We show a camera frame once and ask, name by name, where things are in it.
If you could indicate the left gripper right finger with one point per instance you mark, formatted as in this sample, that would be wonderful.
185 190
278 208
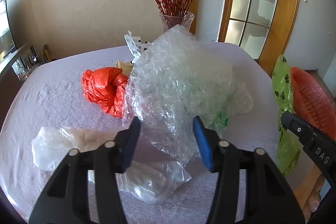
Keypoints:
268 197

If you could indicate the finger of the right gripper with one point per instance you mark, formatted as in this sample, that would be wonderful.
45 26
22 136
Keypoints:
301 127

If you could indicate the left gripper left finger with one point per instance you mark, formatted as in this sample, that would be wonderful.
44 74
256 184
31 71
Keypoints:
64 198

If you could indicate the clear plastic bag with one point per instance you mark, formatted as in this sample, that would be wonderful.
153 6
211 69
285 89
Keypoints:
152 182

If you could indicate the small orange plastic bag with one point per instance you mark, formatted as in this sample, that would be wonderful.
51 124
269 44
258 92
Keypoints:
106 87

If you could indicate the bubble wrap sheet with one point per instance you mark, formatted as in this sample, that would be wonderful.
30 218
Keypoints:
175 80

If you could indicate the white plastic bag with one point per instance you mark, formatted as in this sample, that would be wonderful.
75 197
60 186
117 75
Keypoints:
51 145

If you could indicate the dark green plastic bag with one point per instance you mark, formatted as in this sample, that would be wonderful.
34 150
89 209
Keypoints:
217 120

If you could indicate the right hand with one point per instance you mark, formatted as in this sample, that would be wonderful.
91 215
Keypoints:
313 201

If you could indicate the red lined waste basket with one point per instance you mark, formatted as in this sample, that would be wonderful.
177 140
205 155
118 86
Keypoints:
311 103

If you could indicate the dark tv cabinet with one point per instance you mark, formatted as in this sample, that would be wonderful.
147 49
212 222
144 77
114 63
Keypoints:
10 83

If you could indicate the clutter on floor by cabinet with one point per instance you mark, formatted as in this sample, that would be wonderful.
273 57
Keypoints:
24 66

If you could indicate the beige paper bag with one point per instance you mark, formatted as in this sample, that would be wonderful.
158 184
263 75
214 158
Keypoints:
126 67

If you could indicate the television screen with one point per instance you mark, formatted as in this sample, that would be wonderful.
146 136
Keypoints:
7 44

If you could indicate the white black spotted wrapper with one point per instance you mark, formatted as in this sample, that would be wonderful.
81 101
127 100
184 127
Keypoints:
136 46

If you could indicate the glass vase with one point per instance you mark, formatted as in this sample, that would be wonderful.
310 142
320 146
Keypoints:
169 21

